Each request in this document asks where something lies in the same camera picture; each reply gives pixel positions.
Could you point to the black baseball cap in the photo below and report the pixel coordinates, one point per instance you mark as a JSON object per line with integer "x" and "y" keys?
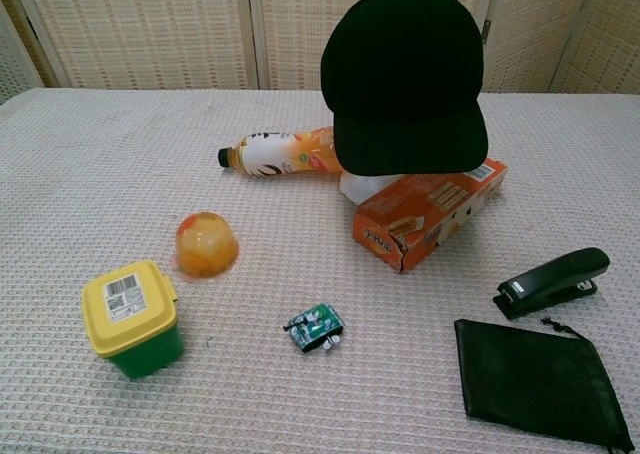
{"x": 400, "y": 74}

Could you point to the white foam mannequin head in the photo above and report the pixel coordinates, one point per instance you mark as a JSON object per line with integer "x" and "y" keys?
{"x": 361, "y": 187}

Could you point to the orange juice plastic bottle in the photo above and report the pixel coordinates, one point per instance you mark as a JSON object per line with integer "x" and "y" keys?
{"x": 270, "y": 153}

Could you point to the orange cardboard snack box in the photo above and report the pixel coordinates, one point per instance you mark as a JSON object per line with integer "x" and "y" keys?
{"x": 400, "y": 219}

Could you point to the small green circuit board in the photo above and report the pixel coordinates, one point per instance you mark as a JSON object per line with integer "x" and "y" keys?
{"x": 315, "y": 326}

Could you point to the orange fruit jelly cup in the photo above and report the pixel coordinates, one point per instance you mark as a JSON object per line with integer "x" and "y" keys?
{"x": 206, "y": 244}

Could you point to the white woven tablecloth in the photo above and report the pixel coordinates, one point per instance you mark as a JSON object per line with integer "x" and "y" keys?
{"x": 150, "y": 174}

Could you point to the green container with yellow lid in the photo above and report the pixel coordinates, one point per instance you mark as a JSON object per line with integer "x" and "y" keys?
{"x": 127, "y": 314}

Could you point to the black stapler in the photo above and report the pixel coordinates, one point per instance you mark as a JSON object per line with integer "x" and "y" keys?
{"x": 555, "y": 279}

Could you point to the brass screen hinge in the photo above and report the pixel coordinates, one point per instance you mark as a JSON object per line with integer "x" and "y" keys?
{"x": 486, "y": 31}

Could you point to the beige woven folding screen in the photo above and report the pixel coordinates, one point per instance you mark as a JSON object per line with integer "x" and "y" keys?
{"x": 150, "y": 29}

